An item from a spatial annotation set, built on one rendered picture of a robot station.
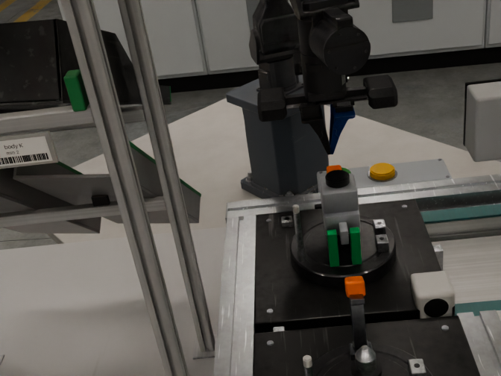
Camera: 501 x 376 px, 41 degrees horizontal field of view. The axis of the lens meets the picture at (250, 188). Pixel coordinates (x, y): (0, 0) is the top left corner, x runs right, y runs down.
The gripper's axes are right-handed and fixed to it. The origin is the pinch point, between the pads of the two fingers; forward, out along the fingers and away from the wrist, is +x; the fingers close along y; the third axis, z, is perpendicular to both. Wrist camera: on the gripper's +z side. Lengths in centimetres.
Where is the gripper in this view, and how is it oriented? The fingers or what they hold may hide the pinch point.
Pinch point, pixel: (328, 131)
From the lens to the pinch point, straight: 94.4
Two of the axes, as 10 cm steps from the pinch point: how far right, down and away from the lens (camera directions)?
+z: 0.1, -5.2, 8.6
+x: 1.3, 8.5, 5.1
